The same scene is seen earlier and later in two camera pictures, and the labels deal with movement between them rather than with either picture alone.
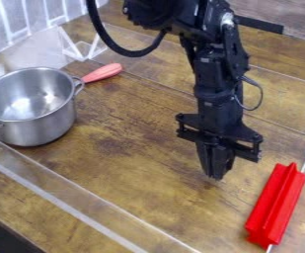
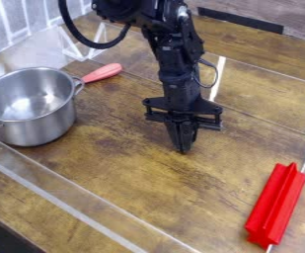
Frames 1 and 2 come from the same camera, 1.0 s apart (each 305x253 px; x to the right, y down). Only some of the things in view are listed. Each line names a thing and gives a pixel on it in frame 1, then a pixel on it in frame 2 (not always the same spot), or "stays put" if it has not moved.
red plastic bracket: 275,206 stays put
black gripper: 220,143 -> 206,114
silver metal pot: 32,103 stays put
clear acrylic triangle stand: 81,41 stays put
